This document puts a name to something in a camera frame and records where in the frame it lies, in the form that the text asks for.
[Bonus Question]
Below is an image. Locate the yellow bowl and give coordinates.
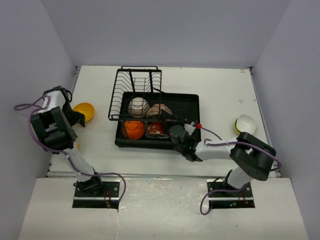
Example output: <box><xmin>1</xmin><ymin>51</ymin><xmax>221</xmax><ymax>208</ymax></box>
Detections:
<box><xmin>73</xmin><ymin>102</ymin><xmax>95</xmax><ymax>123</ymax></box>

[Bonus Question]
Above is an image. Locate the red bowl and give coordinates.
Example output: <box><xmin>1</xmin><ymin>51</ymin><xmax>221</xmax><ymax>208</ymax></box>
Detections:
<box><xmin>148</xmin><ymin>121</ymin><xmax>169</xmax><ymax>139</ymax></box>

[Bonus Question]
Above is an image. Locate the pink flower bowl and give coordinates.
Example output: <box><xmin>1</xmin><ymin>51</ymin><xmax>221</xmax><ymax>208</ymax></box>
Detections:
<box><xmin>146</xmin><ymin>103</ymin><xmax>173</xmax><ymax>118</ymax></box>

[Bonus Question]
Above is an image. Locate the lime green bowl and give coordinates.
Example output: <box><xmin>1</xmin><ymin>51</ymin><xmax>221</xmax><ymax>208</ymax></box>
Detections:
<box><xmin>234</xmin><ymin>118</ymin><xmax>245</xmax><ymax>134</ymax></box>
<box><xmin>238</xmin><ymin>114</ymin><xmax>257</xmax><ymax>135</ymax></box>

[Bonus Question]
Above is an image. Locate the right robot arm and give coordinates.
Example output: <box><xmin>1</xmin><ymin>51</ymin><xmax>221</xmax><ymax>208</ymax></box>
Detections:
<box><xmin>160</xmin><ymin>110</ymin><xmax>281</xmax><ymax>197</ymax></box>

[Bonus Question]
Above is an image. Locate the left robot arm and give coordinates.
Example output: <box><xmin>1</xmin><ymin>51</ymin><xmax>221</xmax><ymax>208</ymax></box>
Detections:
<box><xmin>28</xmin><ymin>86</ymin><xmax>104</xmax><ymax>197</ymax></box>

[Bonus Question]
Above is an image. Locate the black drip tray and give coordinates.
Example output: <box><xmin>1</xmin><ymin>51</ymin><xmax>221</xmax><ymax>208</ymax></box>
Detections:
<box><xmin>109</xmin><ymin>92</ymin><xmax>200</xmax><ymax>150</ymax></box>

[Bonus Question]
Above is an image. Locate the brown patterned bowl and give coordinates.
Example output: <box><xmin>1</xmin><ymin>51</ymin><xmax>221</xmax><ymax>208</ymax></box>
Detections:
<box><xmin>128</xmin><ymin>97</ymin><xmax>150</xmax><ymax>118</ymax></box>

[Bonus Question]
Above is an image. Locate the orange bowl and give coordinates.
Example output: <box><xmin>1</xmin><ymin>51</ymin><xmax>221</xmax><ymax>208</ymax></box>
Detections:
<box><xmin>122</xmin><ymin>120</ymin><xmax>146</xmax><ymax>140</ymax></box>

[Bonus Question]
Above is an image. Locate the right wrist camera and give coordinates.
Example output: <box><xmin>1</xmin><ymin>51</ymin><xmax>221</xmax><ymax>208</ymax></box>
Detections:
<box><xmin>184</xmin><ymin>122</ymin><xmax>202</xmax><ymax>136</ymax></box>

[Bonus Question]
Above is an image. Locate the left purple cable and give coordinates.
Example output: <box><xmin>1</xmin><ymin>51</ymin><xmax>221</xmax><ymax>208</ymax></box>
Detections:
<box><xmin>13</xmin><ymin>96</ymin><xmax>126</xmax><ymax>204</ymax></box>

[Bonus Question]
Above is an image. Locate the black wire dish rack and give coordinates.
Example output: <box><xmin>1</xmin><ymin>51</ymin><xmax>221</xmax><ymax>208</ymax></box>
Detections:
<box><xmin>108</xmin><ymin>66</ymin><xmax>169</xmax><ymax>142</ymax></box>

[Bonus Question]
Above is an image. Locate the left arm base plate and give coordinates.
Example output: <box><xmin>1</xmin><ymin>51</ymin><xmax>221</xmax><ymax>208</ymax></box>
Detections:
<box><xmin>74</xmin><ymin>181</ymin><xmax>120</xmax><ymax>201</ymax></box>

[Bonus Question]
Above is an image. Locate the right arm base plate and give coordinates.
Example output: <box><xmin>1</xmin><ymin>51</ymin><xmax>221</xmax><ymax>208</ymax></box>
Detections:
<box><xmin>207</xmin><ymin>179</ymin><xmax>253</xmax><ymax>201</ymax></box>

